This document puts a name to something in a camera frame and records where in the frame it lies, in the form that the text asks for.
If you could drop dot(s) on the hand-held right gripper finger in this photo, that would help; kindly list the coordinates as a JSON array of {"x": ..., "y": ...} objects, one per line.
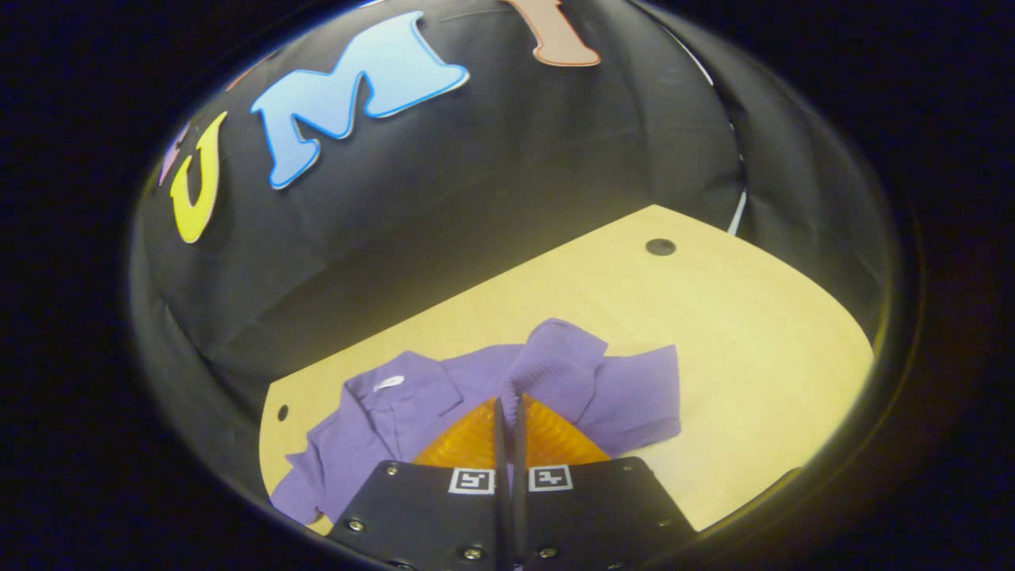
[
  {"x": 519, "y": 515},
  {"x": 503, "y": 507}
]

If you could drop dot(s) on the purple button shirt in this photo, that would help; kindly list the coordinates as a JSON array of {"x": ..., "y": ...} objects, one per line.
[{"x": 396, "y": 412}]

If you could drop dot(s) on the black backdrop cloth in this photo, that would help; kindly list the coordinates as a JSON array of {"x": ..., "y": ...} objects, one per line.
[{"x": 476, "y": 198}]

